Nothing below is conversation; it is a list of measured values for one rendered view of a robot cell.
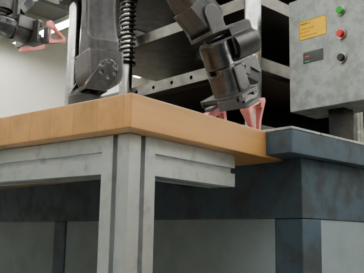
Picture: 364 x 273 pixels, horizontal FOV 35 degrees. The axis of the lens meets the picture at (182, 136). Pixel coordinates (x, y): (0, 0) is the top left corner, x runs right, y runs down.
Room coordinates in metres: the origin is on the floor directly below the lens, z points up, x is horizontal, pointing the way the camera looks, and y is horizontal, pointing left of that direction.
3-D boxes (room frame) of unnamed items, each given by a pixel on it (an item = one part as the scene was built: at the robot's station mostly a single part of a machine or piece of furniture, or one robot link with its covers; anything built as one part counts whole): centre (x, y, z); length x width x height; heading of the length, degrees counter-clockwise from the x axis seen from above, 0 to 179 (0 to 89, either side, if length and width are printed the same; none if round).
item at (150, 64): (2.65, -0.15, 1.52); 1.10 x 0.70 x 0.05; 43
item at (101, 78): (0.97, 0.16, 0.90); 0.09 x 0.06 x 0.06; 30
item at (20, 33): (1.55, 0.46, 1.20); 0.10 x 0.07 x 0.07; 51
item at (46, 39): (1.58, 0.38, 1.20); 0.09 x 0.07 x 0.07; 141
